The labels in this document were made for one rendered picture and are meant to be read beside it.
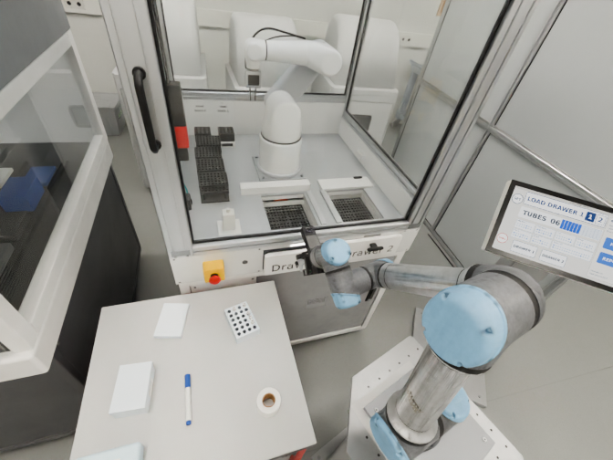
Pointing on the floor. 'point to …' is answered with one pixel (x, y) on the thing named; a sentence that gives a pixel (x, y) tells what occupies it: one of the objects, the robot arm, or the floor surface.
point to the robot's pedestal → (337, 449)
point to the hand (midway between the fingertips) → (303, 256)
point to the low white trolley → (271, 435)
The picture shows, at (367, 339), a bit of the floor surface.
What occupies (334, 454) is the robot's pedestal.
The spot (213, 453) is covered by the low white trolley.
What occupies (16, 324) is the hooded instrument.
